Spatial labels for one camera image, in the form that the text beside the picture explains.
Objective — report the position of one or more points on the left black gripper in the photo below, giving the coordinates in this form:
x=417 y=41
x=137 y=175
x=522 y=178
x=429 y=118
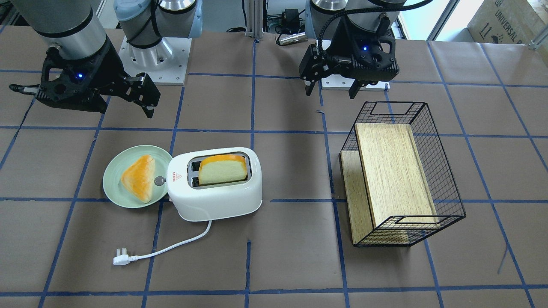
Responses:
x=334 y=48

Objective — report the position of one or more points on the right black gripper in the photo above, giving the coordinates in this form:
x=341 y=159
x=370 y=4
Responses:
x=110 y=61

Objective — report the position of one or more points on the white toaster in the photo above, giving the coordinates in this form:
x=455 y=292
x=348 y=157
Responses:
x=214 y=184

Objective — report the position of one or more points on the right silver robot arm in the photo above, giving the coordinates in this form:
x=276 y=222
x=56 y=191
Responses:
x=74 y=26

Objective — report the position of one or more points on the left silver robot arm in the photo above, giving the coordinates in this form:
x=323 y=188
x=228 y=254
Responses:
x=322 y=17

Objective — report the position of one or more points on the bread slice in toaster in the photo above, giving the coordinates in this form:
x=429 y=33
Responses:
x=223 y=168

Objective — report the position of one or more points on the black power adapter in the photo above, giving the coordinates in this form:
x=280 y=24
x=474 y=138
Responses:
x=289 y=17

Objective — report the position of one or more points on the triangular bread on plate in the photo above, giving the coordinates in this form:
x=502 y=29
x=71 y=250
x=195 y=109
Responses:
x=138 y=179

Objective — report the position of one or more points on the green plate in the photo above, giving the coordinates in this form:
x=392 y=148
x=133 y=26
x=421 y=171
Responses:
x=112 y=183

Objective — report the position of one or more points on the wooden board in basket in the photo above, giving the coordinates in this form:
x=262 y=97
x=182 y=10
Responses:
x=389 y=201

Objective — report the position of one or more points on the cardboard box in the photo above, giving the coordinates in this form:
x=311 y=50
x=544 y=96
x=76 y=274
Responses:
x=508 y=21

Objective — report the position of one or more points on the aluminium frame post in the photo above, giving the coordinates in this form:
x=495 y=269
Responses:
x=254 y=18

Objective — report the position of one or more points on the black wire basket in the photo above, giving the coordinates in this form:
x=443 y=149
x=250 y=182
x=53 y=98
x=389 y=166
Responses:
x=439 y=176

